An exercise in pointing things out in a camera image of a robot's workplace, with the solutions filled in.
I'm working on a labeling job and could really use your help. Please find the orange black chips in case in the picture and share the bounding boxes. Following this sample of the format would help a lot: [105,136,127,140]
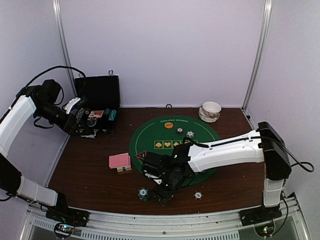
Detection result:
[84,108,91,115]

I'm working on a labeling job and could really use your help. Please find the green blue chip stack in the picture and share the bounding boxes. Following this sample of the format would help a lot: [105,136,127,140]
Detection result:
[137,188,150,202]

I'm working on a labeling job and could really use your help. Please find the white ceramic upper bowl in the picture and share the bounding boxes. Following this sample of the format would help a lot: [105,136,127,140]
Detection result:
[201,101,222,118]

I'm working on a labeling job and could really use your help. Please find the black poker chip case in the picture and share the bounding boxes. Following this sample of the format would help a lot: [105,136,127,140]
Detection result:
[74,74,121,138]

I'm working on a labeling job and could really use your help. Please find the card deck in case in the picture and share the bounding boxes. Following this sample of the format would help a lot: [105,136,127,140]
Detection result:
[88,110,104,119]

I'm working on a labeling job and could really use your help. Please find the orange round blind button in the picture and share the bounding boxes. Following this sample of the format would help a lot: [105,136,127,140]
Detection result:
[164,122,174,129]

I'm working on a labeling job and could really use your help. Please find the gold card deck box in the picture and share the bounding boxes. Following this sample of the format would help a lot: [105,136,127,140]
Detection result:
[116,166,132,174]

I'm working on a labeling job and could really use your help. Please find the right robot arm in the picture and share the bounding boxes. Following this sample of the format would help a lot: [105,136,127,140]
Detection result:
[141,121,315,221]

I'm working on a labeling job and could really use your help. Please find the black red triangle token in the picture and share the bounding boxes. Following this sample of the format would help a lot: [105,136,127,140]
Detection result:
[135,150,147,161]

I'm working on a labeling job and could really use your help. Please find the teal chip row in case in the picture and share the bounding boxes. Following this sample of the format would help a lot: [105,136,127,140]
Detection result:
[108,109,118,121]

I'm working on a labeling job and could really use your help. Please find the green round poker mat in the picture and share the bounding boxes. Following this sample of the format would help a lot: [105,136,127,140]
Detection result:
[129,115,220,174]

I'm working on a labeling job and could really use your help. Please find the blue tan chip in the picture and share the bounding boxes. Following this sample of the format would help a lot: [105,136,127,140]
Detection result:
[186,131,195,138]

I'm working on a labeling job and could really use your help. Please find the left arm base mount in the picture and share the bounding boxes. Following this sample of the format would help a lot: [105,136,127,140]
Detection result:
[45,208,90,227]

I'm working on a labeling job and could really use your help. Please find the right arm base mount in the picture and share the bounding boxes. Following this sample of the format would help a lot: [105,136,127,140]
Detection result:
[239,207,282,226]

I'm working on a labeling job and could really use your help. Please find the red playing card deck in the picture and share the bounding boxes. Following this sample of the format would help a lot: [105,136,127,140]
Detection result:
[108,153,131,169]

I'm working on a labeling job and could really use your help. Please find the green blue chips in case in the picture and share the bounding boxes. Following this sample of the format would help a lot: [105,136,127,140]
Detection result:
[103,108,112,116]

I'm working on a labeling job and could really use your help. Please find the white ceramic bowl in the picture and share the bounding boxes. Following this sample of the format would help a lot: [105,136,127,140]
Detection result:
[201,101,222,118]
[198,107,221,123]

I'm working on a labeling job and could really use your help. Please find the white ceramic lower bowl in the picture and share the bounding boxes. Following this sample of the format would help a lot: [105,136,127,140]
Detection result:
[198,107,221,123]

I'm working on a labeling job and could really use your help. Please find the clear acrylic dealer button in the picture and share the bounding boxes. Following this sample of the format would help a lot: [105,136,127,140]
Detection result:
[86,118,97,128]

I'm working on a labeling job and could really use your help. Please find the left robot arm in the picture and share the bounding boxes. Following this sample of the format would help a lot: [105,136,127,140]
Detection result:
[0,65,93,222]

